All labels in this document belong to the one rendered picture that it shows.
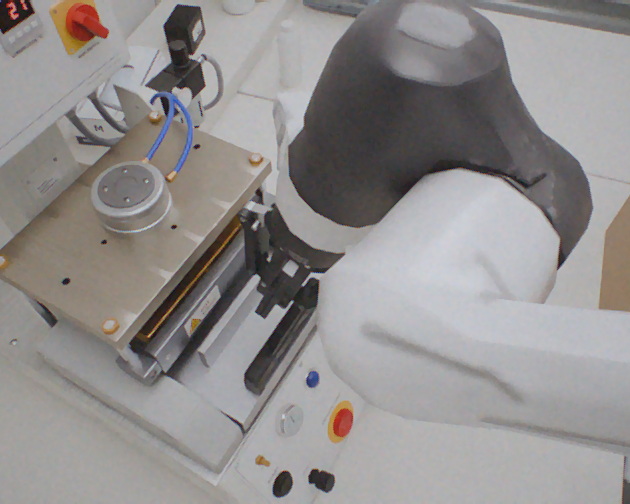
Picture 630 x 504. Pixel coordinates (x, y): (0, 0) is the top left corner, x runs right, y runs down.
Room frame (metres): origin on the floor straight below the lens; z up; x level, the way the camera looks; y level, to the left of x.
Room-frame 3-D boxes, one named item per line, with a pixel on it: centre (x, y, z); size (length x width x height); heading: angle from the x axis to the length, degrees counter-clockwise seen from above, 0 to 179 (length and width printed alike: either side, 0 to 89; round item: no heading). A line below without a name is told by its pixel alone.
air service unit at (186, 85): (0.66, 0.19, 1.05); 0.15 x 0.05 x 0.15; 148
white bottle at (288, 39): (1.08, 0.04, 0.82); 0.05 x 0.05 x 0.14
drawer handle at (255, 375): (0.31, 0.04, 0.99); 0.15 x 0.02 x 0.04; 148
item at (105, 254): (0.44, 0.21, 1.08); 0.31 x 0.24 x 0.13; 148
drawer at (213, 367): (0.38, 0.15, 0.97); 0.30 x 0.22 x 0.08; 58
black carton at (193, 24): (1.17, 0.28, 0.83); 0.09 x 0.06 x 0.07; 166
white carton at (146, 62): (0.94, 0.39, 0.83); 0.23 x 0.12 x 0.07; 170
